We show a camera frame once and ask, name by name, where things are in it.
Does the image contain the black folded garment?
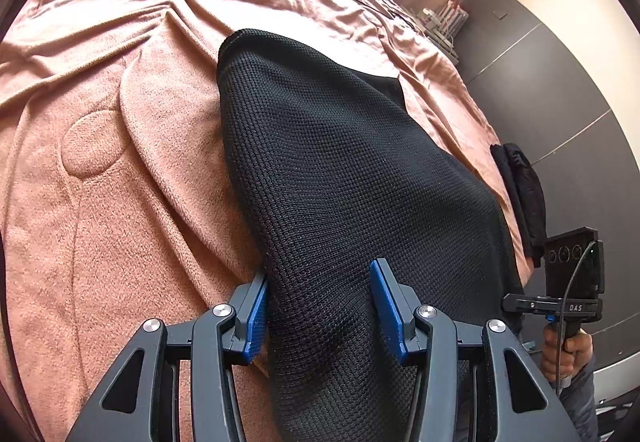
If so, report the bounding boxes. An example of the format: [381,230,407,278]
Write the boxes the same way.
[489,142,548,269]

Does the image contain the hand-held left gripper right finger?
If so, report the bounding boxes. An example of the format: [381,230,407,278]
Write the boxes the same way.
[369,259,568,442]

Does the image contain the white rack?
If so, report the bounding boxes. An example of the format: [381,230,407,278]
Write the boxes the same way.
[417,0,473,67]

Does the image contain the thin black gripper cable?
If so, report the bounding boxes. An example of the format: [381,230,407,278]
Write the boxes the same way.
[552,239,601,390]

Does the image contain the person's leg in grey jeans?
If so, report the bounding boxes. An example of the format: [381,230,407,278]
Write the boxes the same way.
[560,357,601,442]

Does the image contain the black knit pants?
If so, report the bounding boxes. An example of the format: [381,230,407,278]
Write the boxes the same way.
[216,28,526,442]

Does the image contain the person's right hand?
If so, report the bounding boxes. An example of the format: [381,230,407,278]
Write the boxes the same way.
[541,322,595,385]

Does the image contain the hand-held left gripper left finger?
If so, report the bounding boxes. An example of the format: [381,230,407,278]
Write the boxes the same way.
[65,271,271,442]

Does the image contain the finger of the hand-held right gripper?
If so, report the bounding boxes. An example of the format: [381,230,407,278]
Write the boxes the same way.
[501,293,532,317]

